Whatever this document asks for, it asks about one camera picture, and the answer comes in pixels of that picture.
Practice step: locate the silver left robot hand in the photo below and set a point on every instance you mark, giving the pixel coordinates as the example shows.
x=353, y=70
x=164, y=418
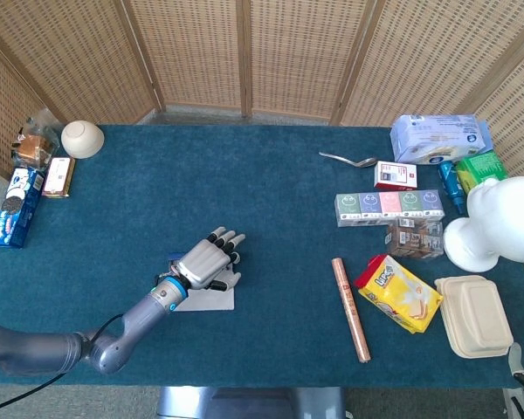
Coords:
x=205, y=262

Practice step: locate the blue folding glasses case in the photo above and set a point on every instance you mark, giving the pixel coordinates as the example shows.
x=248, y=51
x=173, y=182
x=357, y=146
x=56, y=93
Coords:
x=209, y=301

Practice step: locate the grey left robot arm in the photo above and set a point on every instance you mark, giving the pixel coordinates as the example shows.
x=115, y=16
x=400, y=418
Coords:
x=144, y=312

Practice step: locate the beige takeaway food box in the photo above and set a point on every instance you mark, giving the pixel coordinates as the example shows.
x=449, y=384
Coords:
x=473, y=314

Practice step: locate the teal table cloth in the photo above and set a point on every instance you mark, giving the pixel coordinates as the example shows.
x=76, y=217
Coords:
x=262, y=196

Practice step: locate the yellow Lipo snack bag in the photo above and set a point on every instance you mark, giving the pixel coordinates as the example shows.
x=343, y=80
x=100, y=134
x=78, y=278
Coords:
x=401, y=297

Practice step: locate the white foam mannequin head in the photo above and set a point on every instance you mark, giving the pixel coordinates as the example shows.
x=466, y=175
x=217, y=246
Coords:
x=502, y=209

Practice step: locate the grey robot torso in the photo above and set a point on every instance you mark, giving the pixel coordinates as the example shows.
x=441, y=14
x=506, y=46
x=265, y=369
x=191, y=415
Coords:
x=253, y=403

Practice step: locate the wrapped wooden rolling pin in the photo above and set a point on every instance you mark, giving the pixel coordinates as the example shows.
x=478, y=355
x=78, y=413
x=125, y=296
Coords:
x=350, y=307

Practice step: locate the brown snack pack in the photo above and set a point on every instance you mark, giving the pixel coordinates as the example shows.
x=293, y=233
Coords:
x=415, y=240

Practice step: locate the small white gold box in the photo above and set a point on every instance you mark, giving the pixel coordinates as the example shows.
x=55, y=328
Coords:
x=57, y=176

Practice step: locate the cream upturned bowl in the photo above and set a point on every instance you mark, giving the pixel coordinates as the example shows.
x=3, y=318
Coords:
x=82, y=139

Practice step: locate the blue bottle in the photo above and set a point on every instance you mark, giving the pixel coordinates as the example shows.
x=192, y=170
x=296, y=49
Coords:
x=450, y=181

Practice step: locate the metal spoon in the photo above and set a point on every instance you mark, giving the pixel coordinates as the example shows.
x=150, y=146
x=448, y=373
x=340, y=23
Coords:
x=367, y=162

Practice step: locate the pastel pocket tissue multipack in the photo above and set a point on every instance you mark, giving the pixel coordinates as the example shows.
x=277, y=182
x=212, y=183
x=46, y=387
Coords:
x=388, y=205

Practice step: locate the green snack bag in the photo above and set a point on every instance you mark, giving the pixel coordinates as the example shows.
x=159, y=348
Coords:
x=480, y=168

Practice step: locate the blue Oreo cookie box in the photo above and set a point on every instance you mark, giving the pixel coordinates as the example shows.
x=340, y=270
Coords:
x=15, y=209

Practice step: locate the clear bag of pastries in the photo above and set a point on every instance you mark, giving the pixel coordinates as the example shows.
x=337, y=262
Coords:
x=34, y=146

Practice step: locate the small red white box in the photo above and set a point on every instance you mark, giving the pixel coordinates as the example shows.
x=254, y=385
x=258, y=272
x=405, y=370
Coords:
x=395, y=174

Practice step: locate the woven bamboo folding screen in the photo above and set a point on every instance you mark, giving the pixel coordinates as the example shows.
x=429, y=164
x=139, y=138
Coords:
x=201, y=52

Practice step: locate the large pale blue tissue pack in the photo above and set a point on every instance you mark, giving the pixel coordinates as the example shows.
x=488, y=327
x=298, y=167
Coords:
x=436, y=139

